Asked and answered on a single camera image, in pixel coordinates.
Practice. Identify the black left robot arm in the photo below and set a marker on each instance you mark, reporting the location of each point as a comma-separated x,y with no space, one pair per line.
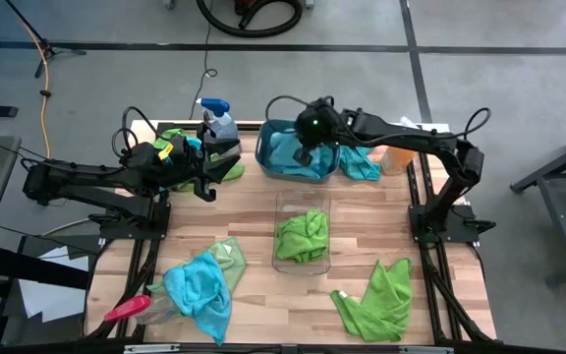
81,184

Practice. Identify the black aluminium table frame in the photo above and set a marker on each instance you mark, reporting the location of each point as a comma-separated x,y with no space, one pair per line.
248,126

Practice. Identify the blue trigger spray bottle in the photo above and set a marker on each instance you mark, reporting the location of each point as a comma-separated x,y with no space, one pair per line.
221,125

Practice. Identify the black equipment stand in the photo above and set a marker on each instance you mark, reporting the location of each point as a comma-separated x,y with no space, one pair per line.
27,268

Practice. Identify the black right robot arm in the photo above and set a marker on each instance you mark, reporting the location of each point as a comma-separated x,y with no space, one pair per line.
401,134

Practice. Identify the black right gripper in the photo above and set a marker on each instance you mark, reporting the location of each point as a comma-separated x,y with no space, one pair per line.
317,125

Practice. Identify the red trigger clear spray bottle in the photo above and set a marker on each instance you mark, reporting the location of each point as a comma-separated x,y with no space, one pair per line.
126,308

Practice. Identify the silver metal bracket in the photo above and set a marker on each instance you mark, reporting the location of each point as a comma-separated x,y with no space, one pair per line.
425,350
150,348

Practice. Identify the pale green microfiber towel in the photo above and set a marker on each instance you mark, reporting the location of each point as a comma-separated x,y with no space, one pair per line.
231,260

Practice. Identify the clear plastic bin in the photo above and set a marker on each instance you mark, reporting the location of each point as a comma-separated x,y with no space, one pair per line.
301,268

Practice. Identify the dark metal desk frame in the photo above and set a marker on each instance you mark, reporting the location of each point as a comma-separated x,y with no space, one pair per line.
563,231

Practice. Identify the black tripod stand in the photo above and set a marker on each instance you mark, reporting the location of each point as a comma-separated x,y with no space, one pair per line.
69,51

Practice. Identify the vacuum cleaner body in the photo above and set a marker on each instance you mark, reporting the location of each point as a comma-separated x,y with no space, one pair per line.
243,6

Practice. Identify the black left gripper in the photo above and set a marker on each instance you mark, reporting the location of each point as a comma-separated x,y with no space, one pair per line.
189,164

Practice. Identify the white paper sheets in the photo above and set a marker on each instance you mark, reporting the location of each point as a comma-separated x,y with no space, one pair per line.
52,300

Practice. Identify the teal plastic basket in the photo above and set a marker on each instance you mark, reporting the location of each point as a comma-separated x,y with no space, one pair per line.
262,152

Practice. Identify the orange spray bottle white trigger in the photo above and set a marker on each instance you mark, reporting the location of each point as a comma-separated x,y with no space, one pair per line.
397,159

